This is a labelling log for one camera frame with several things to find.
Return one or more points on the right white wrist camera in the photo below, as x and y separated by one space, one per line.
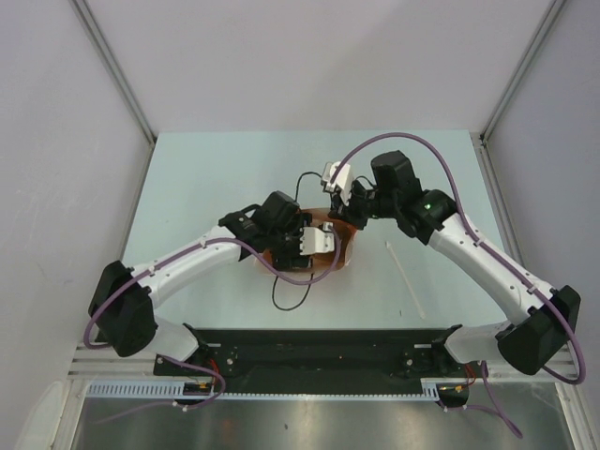
338 179

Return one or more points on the white straw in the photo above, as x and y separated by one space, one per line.
403 274

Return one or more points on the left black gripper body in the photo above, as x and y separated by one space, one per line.
285 244

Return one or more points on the right aluminium frame post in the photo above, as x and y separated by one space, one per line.
524 65

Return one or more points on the white slotted cable duct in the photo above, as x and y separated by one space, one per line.
193 391

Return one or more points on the aluminium frame post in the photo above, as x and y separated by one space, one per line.
108 59
524 65

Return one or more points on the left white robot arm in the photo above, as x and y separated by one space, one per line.
123 308

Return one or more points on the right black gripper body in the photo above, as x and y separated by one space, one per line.
364 204

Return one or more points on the left aluminium frame post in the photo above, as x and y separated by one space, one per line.
108 59

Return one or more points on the orange paper bag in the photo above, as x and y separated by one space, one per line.
323 264

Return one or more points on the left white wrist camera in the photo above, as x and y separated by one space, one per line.
317 240

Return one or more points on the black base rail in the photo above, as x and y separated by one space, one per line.
369 362

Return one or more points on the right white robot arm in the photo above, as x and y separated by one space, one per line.
540 320

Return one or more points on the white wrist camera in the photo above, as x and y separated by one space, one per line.
317 240
338 179

